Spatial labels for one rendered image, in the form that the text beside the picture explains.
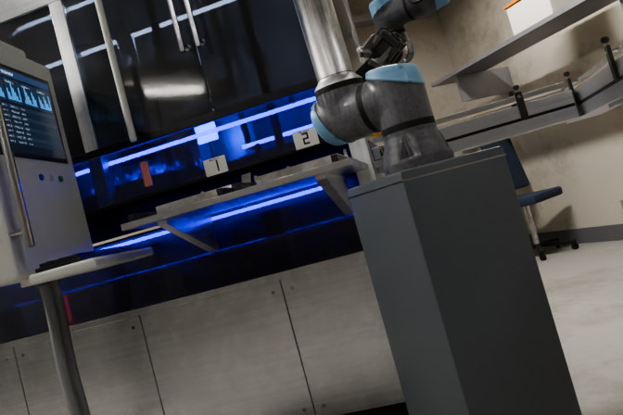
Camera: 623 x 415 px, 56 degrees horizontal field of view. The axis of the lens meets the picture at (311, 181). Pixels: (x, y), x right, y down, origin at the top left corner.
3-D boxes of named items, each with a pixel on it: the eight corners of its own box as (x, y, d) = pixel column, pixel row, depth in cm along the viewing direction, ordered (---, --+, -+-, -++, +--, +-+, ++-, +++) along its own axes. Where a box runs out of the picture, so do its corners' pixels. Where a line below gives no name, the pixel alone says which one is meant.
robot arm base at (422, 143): (469, 154, 122) (455, 108, 123) (408, 169, 116) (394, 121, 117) (429, 167, 136) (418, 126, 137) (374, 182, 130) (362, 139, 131)
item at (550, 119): (377, 173, 205) (365, 130, 206) (382, 174, 220) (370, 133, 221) (581, 115, 190) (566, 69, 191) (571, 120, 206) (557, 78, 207)
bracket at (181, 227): (211, 252, 208) (202, 216, 209) (220, 249, 207) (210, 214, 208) (168, 264, 175) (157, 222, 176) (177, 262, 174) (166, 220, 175)
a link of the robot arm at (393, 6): (408, -13, 163) (421, 25, 164) (374, 5, 170) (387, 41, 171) (396, -13, 157) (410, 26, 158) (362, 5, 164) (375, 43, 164)
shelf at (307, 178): (190, 221, 218) (189, 216, 219) (372, 169, 204) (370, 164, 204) (121, 231, 172) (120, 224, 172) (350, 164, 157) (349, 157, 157)
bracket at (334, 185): (346, 215, 198) (336, 178, 198) (355, 213, 197) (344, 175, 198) (326, 221, 164) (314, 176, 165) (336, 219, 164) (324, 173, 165)
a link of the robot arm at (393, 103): (420, 116, 118) (401, 52, 119) (364, 135, 126) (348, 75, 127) (443, 115, 128) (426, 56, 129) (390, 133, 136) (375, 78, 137)
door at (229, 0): (214, 111, 210) (173, -44, 214) (328, 74, 201) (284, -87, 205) (213, 111, 209) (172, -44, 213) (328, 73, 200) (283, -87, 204)
